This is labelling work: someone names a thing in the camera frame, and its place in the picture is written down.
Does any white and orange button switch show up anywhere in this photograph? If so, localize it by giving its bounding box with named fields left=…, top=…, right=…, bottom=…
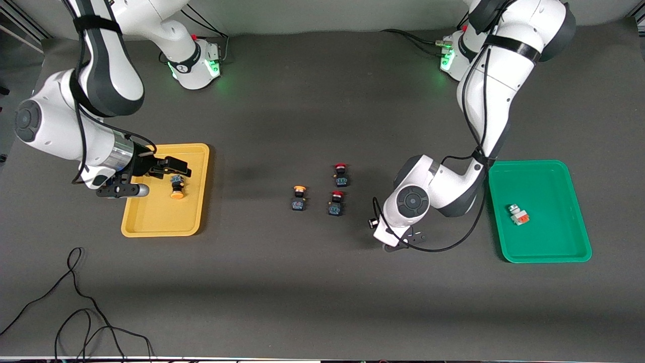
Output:
left=507, top=204, right=530, bottom=226

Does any yellow plastic tray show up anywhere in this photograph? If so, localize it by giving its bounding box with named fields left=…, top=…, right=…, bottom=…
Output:
left=121, top=144, right=210, bottom=238

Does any dark grey table mat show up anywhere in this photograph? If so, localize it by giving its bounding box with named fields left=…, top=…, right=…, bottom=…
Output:
left=0, top=18, right=645, bottom=361

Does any green plastic tray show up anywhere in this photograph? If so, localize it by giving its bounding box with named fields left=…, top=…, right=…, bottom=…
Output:
left=486, top=160, right=593, bottom=264

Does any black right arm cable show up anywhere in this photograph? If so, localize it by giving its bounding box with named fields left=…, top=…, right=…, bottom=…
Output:
left=71, top=0, right=158, bottom=185

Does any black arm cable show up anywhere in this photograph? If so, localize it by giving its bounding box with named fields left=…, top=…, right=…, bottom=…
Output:
left=71, top=0, right=158, bottom=185
left=372, top=30, right=509, bottom=253

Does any black base power cable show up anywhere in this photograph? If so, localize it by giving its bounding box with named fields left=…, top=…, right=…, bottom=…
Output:
left=380, top=28, right=452, bottom=57
left=179, top=0, right=230, bottom=62

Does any thin black loose cable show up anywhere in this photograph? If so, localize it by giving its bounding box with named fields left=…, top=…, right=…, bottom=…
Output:
left=0, top=247, right=154, bottom=361

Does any aluminium frame rail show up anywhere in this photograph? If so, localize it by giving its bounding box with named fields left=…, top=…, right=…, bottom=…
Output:
left=0, top=10, right=51, bottom=53

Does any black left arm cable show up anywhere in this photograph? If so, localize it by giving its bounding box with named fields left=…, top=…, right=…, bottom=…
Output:
left=372, top=30, right=509, bottom=253

